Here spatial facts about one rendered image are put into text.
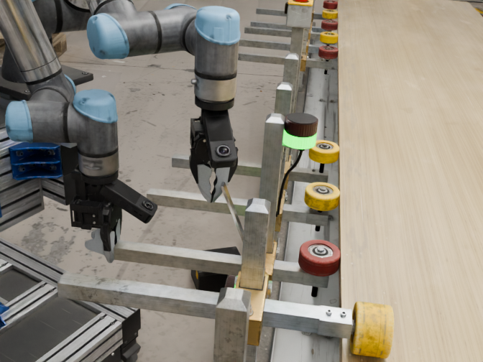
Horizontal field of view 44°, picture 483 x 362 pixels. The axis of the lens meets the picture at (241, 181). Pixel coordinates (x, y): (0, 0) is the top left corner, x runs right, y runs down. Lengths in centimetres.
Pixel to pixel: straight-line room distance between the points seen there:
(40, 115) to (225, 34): 36
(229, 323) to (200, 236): 217
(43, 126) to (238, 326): 59
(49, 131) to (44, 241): 178
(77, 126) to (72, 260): 166
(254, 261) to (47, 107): 47
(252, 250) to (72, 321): 124
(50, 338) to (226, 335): 139
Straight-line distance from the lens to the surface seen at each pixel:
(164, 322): 237
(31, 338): 205
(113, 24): 104
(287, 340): 140
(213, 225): 293
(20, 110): 113
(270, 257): 120
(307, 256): 116
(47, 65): 122
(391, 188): 146
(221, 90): 104
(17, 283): 228
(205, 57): 103
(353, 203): 137
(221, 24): 101
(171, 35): 108
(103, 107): 109
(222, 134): 105
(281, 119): 109
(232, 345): 69
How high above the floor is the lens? 156
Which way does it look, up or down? 28 degrees down
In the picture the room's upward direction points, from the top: 4 degrees clockwise
